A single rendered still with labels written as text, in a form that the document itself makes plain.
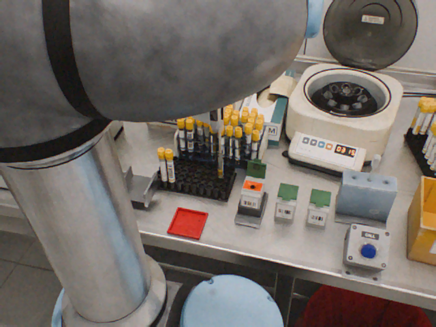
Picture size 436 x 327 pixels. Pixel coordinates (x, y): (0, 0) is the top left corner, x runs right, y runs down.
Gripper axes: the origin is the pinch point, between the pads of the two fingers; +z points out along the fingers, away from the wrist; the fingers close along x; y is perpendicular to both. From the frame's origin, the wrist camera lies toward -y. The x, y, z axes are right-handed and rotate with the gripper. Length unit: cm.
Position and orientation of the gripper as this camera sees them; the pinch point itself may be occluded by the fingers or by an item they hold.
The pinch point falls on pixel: (219, 125)
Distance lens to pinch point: 91.4
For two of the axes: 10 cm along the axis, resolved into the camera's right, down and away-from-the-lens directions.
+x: -2.5, 6.8, -6.9
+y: -9.7, -1.8, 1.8
